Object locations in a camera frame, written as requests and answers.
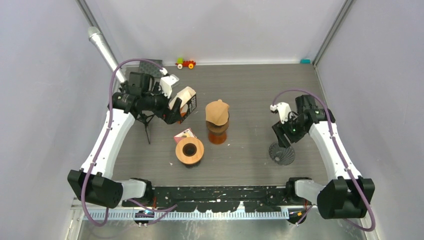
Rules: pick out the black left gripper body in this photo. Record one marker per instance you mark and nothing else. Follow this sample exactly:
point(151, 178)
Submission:
point(158, 103)

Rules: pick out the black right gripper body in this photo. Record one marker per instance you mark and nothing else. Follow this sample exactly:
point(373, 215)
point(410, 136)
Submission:
point(292, 129)

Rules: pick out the coffee paper filter box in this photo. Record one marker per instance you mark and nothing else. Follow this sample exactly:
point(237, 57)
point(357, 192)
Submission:
point(188, 103)

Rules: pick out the dark smoky glass dripper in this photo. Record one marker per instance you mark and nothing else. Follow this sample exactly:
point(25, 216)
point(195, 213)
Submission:
point(191, 165)

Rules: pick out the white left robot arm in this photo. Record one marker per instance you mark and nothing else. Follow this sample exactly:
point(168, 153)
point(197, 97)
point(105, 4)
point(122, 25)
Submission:
point(93, 183)

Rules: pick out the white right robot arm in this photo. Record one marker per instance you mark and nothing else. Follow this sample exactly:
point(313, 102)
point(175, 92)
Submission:
point(347, 194)

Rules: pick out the grey ribbed dripper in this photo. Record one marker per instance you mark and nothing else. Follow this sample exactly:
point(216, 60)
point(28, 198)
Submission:
point(283, 156)

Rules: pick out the dark grey studded plate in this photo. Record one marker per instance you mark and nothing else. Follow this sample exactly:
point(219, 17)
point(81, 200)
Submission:
point(150, 69)

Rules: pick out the red toy brick car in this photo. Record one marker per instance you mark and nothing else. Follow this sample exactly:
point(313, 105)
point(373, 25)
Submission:
point(181, 63)

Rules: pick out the amber glass carafe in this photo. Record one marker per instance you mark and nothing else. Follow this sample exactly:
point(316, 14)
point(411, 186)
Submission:
point(217, 138)

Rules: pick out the teal block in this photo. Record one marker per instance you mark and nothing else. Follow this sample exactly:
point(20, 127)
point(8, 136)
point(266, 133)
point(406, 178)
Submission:
point(305, 61)

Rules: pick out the silver microphone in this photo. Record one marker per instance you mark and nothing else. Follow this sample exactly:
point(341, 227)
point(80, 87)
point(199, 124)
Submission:
point(96, 38)

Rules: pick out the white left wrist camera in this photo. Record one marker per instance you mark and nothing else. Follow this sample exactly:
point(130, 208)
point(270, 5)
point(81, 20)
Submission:
point(167, 82)

